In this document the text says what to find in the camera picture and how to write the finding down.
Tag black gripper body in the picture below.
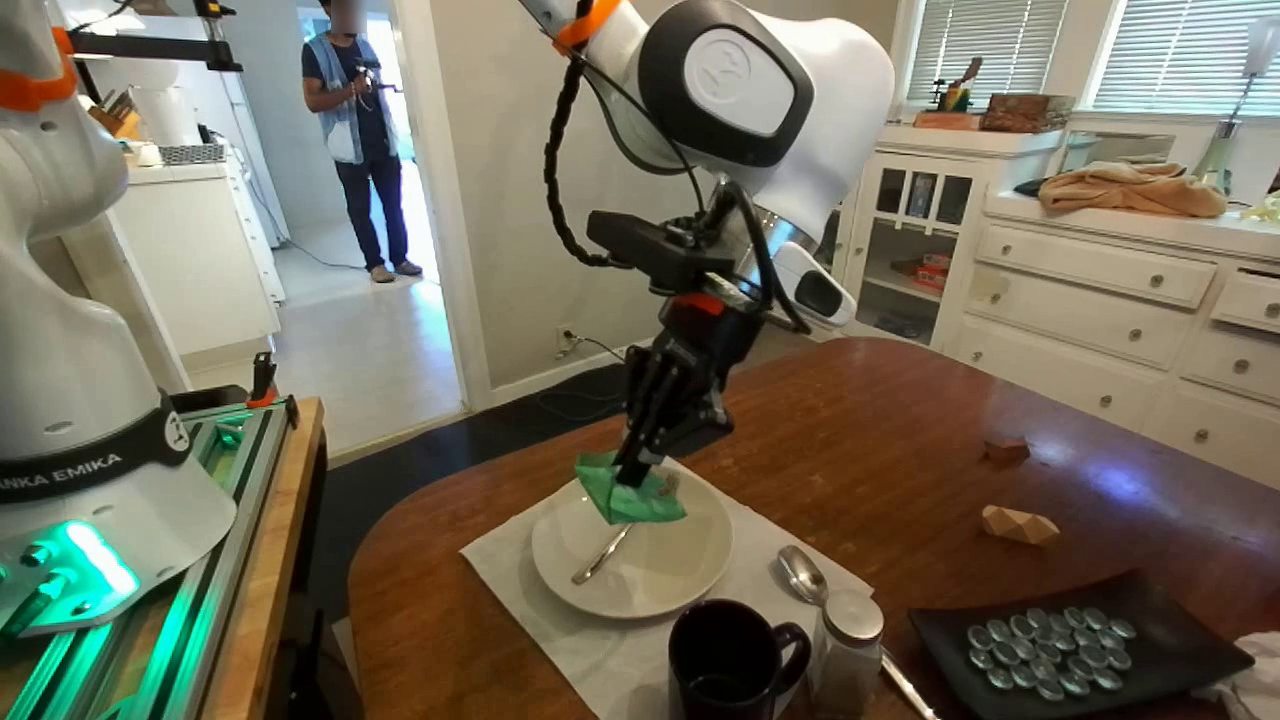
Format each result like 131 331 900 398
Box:
619 293 764 460

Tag green cloth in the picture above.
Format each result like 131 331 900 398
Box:
574 457 682 523

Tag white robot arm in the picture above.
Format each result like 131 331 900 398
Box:
0 0 890 500

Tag white round plate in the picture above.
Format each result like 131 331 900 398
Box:
533 460 733 620

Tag silver spoon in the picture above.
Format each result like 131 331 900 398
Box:
777 542 941 720

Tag silver fork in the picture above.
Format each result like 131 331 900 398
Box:
573 528 633 584

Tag black mug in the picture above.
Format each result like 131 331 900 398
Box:
669 598 813 720

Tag small wooden block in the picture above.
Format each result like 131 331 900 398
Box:
984 437 1028 466

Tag tan crumpled object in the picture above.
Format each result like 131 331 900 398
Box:
980 504 1060 548

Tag person in blue vest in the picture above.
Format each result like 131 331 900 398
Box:
300 0 418 284

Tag black tray with glass gems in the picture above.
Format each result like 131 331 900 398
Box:
912 571 1251 720

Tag brown cloth on dresser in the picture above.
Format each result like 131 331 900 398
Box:
1036 163 1228 221

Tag white dresser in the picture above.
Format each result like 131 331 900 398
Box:
944 193 1280 487

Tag black braided cable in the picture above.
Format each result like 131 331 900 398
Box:
540 50 633 270

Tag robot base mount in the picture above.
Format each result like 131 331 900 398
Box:
0 396 325 720

